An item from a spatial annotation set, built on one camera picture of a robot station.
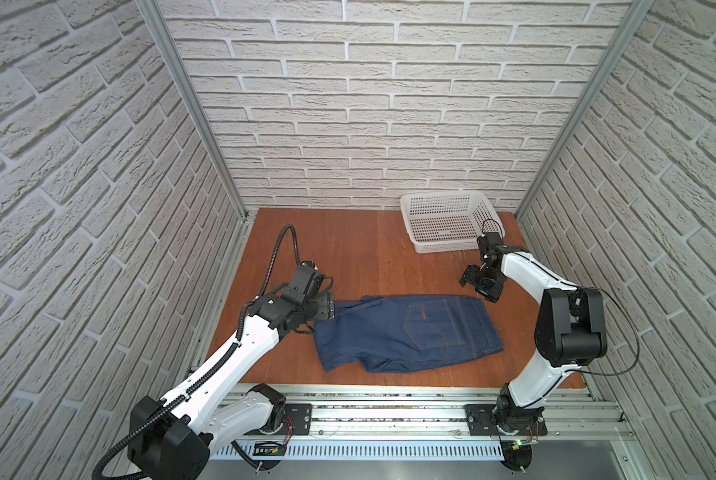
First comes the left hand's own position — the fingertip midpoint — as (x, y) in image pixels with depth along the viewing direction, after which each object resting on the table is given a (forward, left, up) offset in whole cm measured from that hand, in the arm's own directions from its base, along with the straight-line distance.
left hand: (323, 299), depth 79 cm
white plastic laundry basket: (+41, -47, -13) cm, 64 cm away
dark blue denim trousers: (-5, -17, -13) cm, 22 cm away
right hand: (+8, -47, -8) cm, 48 cm away
